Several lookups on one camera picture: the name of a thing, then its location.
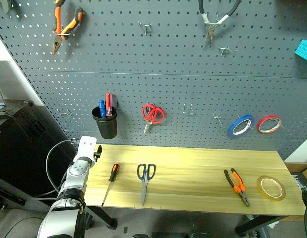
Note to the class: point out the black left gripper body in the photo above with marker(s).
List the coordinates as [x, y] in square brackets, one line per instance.
[98, 151]

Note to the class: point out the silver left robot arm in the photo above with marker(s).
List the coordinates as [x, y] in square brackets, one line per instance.
[76, 173]

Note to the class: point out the black pen cup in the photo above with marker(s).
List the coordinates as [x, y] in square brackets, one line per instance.
[106, 126]

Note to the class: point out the orange black screwdriver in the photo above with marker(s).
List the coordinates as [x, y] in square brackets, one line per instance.
[114, 171]

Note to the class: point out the silver double pegboard hook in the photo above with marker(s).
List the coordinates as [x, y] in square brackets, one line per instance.
[145, 25]
[64, 113]
[218, 118]
[225, 49]

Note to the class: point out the black table leg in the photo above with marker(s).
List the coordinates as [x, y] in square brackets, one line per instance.
[257, 224]
[103, 218]

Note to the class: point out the black cabinet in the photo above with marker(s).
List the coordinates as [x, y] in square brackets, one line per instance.
[19, 148]

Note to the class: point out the dark rounded shape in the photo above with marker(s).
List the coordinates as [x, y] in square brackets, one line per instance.
[141, 235]

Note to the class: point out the dark grey metal pegboard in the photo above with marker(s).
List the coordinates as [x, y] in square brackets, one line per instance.
[153, 74]

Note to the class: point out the blue tape roll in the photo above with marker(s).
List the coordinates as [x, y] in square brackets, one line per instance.
[233, 129]

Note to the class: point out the orange black long-nose pliers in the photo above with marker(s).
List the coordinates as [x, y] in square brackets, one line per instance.
[59, 17]

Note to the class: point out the orange black combination pliers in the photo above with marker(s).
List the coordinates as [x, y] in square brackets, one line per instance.
[238, 184]

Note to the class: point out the clear yellow tape roll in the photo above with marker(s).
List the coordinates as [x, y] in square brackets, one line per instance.
[261, 189]

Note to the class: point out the red tape roll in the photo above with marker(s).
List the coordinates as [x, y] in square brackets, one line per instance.
[263, 123]

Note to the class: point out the cardboard box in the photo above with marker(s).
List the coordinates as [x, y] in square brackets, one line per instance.
[298, 166]

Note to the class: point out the black device box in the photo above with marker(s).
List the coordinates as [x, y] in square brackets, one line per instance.
[303, 182]

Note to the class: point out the teal ribbed block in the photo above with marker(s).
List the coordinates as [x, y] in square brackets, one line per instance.
[304, 50]

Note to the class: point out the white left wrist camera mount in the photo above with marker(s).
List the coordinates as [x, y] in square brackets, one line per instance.
[85, 146]

